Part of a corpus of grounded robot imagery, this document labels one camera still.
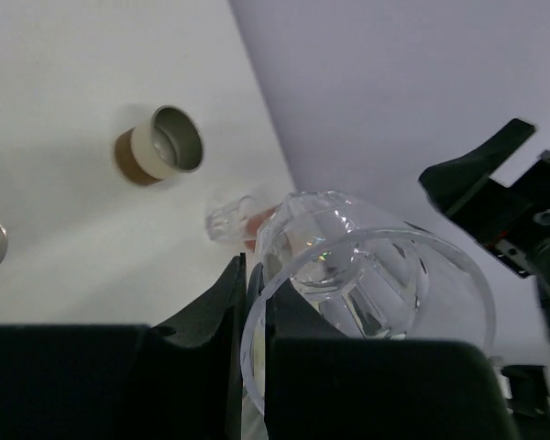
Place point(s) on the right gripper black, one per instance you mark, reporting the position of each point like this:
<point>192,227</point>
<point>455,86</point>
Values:
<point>461,190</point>

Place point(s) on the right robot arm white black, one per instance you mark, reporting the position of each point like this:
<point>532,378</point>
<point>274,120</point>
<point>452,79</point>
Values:
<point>533,384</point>

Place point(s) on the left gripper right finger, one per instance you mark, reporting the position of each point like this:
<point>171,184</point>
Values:
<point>322,384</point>

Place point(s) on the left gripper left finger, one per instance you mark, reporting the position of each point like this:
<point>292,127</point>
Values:
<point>177,380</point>

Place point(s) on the orange ceramic mug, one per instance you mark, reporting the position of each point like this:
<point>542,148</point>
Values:
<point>253,226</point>

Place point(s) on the small clear glass cup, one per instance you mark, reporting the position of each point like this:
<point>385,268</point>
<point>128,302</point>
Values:
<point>228,222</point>

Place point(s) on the large clear glass cup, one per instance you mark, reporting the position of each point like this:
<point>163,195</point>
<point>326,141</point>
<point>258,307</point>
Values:
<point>367,273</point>

